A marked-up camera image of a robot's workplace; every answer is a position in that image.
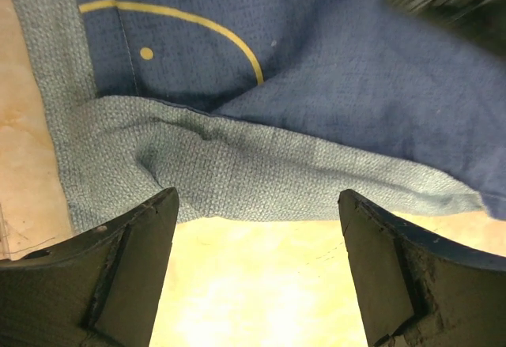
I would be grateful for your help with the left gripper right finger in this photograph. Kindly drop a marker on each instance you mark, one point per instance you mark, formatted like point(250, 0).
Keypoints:
point(417, 288)

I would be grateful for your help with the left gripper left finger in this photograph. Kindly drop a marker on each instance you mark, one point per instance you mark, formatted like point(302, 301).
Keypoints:
point(99, 288)

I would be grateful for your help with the light blue pillowcase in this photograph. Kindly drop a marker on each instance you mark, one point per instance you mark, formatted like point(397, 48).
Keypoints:
point(265, 110)

